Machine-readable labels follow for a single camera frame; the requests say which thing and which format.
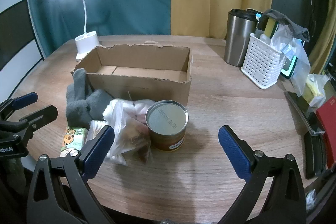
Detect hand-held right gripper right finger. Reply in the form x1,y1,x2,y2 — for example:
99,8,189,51
218,124,307,224

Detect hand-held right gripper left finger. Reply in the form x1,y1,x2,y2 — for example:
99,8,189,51
26,124,116,224

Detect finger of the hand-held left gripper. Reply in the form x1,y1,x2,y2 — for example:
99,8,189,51
0,92,38,119
18,105,59,136

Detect clear bag of cotton swabs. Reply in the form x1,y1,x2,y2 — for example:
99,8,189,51
85,120,127,166

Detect green cartoon tissue pack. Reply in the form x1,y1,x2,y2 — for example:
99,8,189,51
59,126,88,159

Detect clear zip bag brown snacks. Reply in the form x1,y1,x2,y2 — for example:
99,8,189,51
109,101,153,164

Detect grey sock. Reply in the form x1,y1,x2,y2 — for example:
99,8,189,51
66,68,114,127

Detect white sock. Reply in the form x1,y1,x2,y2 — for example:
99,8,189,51
102,99,156,126

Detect round tin can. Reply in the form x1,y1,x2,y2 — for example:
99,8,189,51
145,100,189,151

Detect cardboard box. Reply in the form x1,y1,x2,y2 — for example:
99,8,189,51
70,41,193,107

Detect black tray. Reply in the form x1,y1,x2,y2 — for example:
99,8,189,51
284,90,326,135

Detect white desk lamp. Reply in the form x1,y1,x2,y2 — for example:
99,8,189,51
47,0,102,61

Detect white perforated plastic basket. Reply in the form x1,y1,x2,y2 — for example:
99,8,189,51
241,33,287,89

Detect red book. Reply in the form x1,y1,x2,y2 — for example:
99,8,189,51
314,97,336,169

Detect yellow item in plastic wrap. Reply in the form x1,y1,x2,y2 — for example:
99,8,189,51
302,73,330,108

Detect stainless steel tumbler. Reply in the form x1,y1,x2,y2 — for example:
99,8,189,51
224,9,259,67

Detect clear plastic bag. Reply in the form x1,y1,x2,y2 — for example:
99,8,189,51
270,24,311,97

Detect teal curtain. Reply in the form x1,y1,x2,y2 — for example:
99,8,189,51
26,0,174,57

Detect yellow green sponge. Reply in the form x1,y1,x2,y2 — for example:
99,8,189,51
259,15,280,38

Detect dark grey cloth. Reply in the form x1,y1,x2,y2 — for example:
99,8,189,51
262,9,311,43

